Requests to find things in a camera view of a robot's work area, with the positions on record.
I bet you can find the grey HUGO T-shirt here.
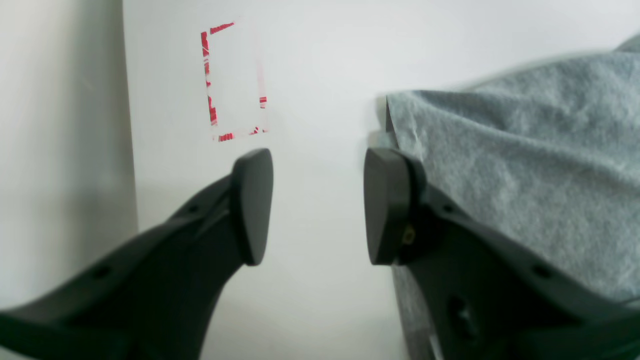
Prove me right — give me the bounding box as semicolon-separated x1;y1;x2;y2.
385;35;640;360

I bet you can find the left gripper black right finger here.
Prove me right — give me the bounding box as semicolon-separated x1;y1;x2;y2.
363;148;640;360

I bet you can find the red tape rectangle marking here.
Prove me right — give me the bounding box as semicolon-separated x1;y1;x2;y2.
200;18;269;142

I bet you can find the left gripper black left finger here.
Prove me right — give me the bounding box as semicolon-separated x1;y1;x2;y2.
0;148;274;360

